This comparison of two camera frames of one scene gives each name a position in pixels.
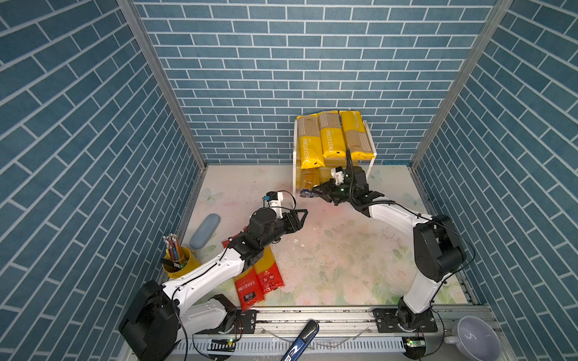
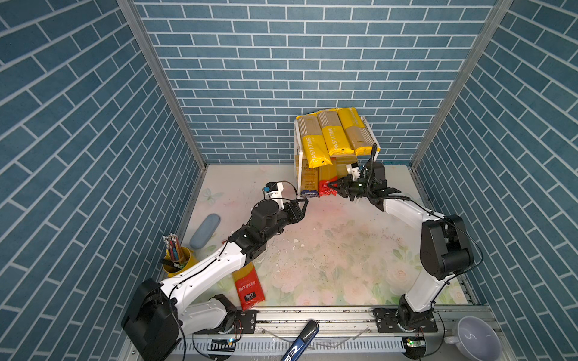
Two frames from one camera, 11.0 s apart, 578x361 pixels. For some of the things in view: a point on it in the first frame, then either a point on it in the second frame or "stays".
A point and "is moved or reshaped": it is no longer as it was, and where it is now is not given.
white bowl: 477,338 stays
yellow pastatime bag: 311,153 is moved or reshaped
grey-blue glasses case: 204,232 stays
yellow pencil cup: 178,261 stays
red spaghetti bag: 269,271 is moved or reshaped
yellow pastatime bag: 357,137 is moved or reshaped
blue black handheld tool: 305,338 stays
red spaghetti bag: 250,291 stays
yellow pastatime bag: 332,137 is moved or reshaped
